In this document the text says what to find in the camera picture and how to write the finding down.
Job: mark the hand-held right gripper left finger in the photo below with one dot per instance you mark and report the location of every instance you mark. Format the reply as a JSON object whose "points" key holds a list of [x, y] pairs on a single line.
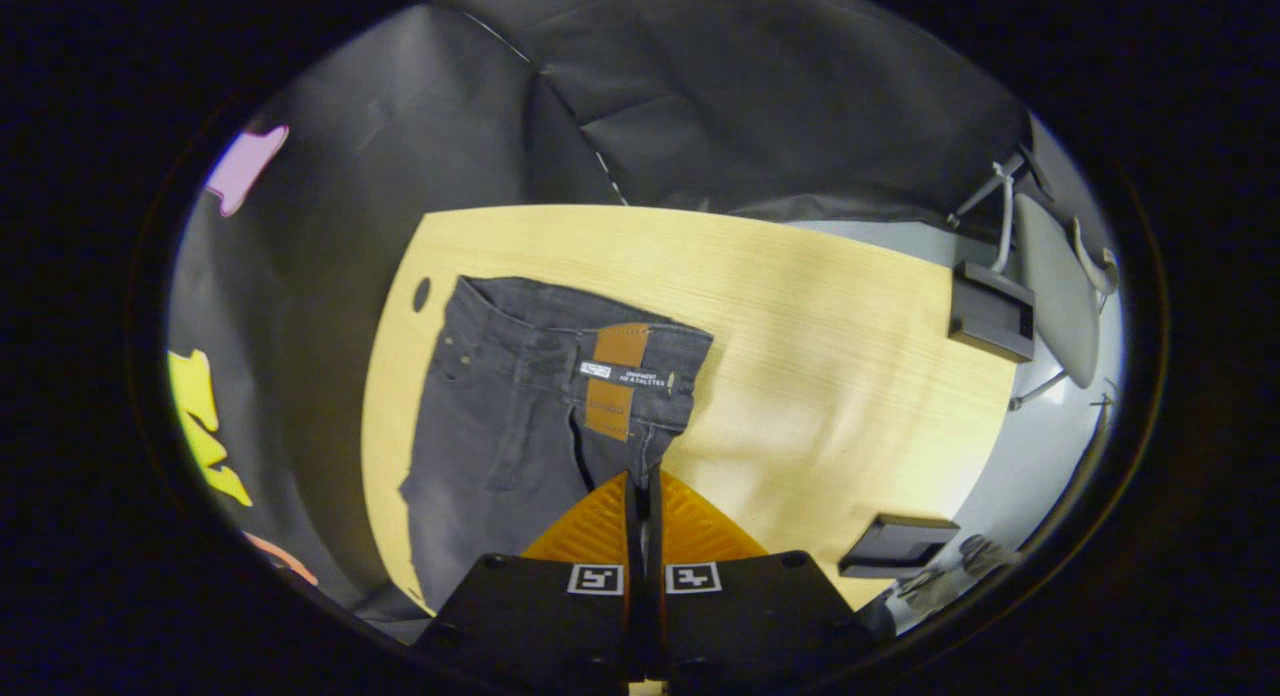
{"points": [[540, 616]]}

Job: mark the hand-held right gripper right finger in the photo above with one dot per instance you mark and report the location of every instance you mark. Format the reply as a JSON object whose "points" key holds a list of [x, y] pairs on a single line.
{"points": [[750, 616]]}

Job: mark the dark grey jeans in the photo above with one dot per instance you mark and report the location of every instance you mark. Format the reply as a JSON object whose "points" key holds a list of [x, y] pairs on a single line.
{"points": [[500, 426]]}

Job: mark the flat black box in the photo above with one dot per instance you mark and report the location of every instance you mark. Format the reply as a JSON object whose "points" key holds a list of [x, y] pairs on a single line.
{"points": [[895, 544]]}

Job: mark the black rectangular box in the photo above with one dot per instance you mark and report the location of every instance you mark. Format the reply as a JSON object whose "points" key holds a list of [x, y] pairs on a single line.
{"points": [[990, 316]]}

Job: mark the grey office chair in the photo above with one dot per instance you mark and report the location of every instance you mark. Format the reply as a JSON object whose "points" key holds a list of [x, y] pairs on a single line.
{"points": [[1060, 286]]}

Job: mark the black backdrop cloth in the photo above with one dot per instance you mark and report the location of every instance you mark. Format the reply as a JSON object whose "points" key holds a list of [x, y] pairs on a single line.
{"points": [[700, 96]]}

